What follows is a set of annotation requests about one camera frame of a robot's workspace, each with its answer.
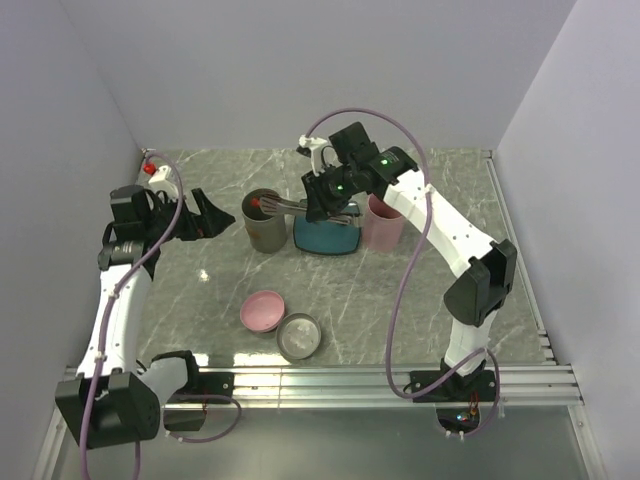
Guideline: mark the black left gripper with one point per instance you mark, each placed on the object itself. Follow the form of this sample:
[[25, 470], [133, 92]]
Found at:
[[207, 224]]

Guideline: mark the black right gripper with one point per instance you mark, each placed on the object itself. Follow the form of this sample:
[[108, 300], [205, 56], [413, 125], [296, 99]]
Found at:
[[319, 204]]

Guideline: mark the metal food tongs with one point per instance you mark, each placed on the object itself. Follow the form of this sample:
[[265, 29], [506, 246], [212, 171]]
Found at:
[[275, 205]]

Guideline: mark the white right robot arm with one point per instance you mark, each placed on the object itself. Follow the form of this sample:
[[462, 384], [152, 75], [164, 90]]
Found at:
[[483, 267]]

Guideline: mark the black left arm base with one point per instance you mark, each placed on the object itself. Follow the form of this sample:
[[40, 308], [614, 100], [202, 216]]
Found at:
[[189, 408]]

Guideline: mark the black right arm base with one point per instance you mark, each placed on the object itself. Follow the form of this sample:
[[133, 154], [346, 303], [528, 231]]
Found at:
[[480, 386]]

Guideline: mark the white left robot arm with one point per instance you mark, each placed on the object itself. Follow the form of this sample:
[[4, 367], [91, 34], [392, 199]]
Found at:
[[108, 402]]

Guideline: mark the pink plastic cup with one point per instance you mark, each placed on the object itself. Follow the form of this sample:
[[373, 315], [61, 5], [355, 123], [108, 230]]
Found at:
[[383, 226]]

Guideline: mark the grey plastic cup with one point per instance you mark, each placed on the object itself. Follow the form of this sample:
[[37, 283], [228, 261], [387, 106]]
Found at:
[[266, 234]]

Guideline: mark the teal square plate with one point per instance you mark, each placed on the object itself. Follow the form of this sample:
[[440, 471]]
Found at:
[[325, 238]]

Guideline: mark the pink cup lid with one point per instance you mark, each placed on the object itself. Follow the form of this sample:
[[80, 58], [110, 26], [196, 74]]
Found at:
[[262, 311]]

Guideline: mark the grey cup lid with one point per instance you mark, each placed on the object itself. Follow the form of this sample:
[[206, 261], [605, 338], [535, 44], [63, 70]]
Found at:
[[298, 336]]

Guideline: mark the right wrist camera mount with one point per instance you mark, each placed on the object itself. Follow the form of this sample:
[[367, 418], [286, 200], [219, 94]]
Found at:
[[313, 148]]

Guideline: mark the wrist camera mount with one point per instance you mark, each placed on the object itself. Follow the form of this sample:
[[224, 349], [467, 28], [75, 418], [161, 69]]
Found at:
[[313, 148], [162, 181]]

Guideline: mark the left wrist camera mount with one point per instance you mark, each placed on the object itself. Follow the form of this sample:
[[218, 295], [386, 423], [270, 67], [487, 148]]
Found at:
[[162, 181]]

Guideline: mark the aluminium rail frame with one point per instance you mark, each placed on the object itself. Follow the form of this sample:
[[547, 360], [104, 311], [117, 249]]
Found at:
[[342, 413]]

